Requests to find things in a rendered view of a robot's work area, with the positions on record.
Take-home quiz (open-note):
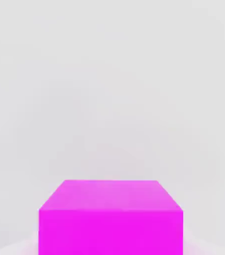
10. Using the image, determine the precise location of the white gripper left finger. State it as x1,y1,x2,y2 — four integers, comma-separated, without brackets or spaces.
0,237,39,255

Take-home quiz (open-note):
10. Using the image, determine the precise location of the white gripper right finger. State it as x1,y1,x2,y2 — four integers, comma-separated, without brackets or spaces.
183,237,225,255

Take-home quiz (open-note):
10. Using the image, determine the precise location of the small magenta cube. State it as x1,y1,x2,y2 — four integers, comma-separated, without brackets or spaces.
38,179,184,255

